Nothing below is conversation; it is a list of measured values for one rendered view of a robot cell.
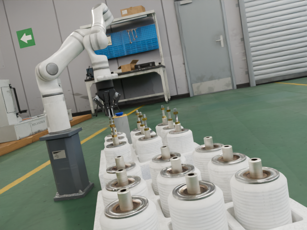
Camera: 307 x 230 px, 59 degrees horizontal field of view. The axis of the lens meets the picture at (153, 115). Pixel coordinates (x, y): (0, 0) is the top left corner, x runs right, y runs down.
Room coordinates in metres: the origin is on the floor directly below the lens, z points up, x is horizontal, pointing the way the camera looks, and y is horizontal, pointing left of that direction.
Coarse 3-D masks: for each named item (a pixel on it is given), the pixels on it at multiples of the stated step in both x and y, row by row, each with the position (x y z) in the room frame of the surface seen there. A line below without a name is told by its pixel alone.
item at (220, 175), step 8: (208, 168) 0.59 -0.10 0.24; (216, 168) 0.56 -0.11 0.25; (224, 168) 0.55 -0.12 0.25; (232, 168) 0.54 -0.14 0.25; (240, 168) 0.54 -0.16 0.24; (216, 176) 0.56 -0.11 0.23; (224, 176) 0.55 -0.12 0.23; (232, 176) 0.54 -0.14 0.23; (216, 184) 0.56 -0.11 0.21; (224, 184) 0.55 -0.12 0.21; (224, 192) 0.55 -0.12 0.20; (224, 200) 0.55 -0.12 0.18; (232, 200) 0.54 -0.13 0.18
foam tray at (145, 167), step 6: (102, 150) 1.26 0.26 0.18; (132, 150) 1.15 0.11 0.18; (102, 156) 1.14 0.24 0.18; (132, 156) 1.05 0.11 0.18; (186, 156) 0.93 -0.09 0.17; (102, 162) 1.04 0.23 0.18; (138, 162) 0.94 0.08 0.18; (144, 162) 0.93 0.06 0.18; (186, 162) 0.93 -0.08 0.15; (192, 162) 0.93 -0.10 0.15; (102, 168) 0.95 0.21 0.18; (144, 168) 0.91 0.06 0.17; (102, 174) 0.89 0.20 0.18; (144, 174) 0.91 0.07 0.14; (150, 174) 0.91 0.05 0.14; (102, 180) 0.89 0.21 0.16; (102, 186) 0.89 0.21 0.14
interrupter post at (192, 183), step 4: (192, 172) 0.46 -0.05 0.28; (188, 176) 0.45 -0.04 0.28; (192, 176) 0.44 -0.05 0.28; (196, 176) 0.45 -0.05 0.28; (188, 180) 0.45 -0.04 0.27; (192, 180) 0.44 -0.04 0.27; (196, 180) 0.45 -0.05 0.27; (188, 184) 0.45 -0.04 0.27; (192, 184) 0.44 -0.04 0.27; (196, 184) 0.44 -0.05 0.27; (188, 188) 0.45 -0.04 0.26; (192, 188) 0.44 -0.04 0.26; (196, 188) 0.44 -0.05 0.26; (188, 192) 0.45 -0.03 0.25; (192, 192) 0.44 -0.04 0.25; (196, 192) 0.44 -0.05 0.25
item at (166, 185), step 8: (160, 176) 0.56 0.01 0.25; (184, 176) 0.53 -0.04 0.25; (200, 176) 0.55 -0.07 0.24; (160, 184) 0.55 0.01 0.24; (168, 184) 0.53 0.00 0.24; (176, 184) 0.52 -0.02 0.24; (160, 192) 0.55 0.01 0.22; (168, 192) 0.53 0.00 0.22; (160, 200) 0.56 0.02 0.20; (168, 208) 0.54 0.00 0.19; (168, 216) 0.54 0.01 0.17
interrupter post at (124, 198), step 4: (124, 188) 0.45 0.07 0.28; (128, 188) 0.44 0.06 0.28; (120, 192) 0.43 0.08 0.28; (124, 192) 0.43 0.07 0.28; (128, 192) 0.43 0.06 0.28; (120, 196) 0.43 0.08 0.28; (124, 196) 0.43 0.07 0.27; (128, 196) 0.43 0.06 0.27; (120, 200) 0.43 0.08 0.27; (124, 200) 0.43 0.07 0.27; (128, 200) 0.43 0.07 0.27; (120, 204) 0.43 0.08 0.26; (124, 204) 0.43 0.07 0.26; (128, 204) 0.43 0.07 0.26; (132, 204) 0.44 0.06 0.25; (120, 208) 0.43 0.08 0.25; (124, 208) 0.43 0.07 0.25; (128, 208) 0.43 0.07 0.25
